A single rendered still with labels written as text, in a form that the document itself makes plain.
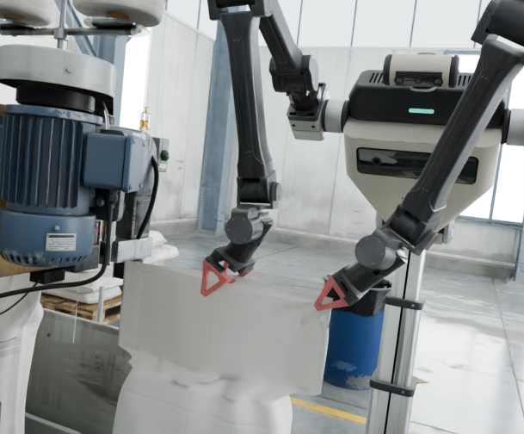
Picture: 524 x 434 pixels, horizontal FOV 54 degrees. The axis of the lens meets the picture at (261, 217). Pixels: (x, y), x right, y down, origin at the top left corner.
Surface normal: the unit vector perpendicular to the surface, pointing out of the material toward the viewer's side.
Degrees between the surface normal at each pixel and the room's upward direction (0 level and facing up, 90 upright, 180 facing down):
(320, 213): 90
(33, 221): 92
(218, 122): 90
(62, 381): 90
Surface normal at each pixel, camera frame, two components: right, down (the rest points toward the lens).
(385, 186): -0.36, 0.67
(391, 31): -0.38, 0.04
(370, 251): -0.53, -0.17
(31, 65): -0.04, 0.08
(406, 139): -0.16, -0.73
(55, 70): 0.34, 0.13
